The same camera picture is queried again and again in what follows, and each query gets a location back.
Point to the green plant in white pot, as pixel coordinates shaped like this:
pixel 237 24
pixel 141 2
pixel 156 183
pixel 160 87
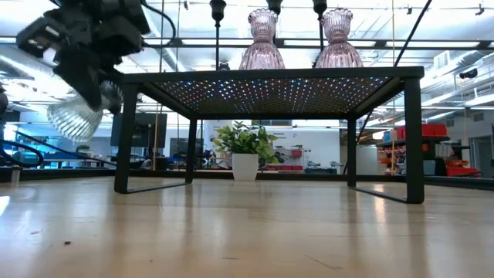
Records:
pixel 245 166

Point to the small distant potted plant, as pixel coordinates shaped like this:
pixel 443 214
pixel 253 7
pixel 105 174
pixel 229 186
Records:
pixel 82 148

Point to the black ceiling camera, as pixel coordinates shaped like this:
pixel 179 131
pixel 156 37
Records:
pixel 469 73

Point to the medium black candlestick holder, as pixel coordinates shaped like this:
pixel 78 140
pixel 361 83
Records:
pixel 319 5

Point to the pink ribbed glass candle holder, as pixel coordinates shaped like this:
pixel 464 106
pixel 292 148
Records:
pixel 262 54
pixel 339 54

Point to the red storage shelf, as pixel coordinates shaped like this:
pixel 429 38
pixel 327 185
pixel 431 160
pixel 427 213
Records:
pixel 432 130

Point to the black perforated metal stand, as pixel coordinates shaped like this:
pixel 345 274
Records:
pixel 270 73

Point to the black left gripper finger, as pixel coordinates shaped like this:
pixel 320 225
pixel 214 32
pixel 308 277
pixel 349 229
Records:
pixel 83 77
pixel 112 96

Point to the clear ribbed glass candle holder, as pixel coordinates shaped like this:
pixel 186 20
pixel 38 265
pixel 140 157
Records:
pixel 75 119

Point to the black aluminium table frame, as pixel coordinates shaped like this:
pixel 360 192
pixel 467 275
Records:
pixel 308 176

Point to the black monitor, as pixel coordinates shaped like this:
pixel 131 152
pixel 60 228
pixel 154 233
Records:
pixel 152 129

